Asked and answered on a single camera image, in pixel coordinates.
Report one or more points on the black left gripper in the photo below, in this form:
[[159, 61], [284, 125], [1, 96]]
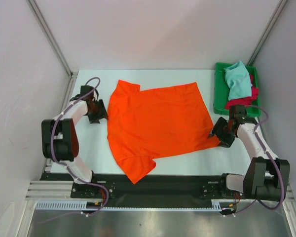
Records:
[[102, 114]]

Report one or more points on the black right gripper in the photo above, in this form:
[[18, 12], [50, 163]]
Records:
[[222, 132]]

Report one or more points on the orange t shirt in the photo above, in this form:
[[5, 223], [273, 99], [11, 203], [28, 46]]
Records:
[[144, 125]]

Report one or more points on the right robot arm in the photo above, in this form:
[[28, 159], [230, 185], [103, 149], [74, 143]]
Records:
[[267, 176]]

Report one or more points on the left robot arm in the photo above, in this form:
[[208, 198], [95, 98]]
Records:
[[59, 137]]

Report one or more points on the green plastic bin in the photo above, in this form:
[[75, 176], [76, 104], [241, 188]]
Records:
[[222, 103]]

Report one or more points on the red t shirt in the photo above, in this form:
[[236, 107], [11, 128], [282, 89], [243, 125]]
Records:
[[244, 101]]

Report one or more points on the teal t shirt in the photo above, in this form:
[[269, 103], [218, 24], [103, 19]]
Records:
[[238, 80]]

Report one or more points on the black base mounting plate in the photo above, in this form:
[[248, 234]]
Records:
[[161, 201]]

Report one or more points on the white slotted cable duct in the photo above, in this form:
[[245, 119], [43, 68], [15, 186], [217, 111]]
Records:
[[214, 206]]

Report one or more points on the left aluminium corner post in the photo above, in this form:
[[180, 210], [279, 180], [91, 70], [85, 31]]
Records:
[[34, 7]]

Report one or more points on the aluminium corner post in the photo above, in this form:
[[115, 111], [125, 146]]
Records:
[[275, 17], [34, 7]]

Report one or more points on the right aluminium corner post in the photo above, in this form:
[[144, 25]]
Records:
[[275, 17]]

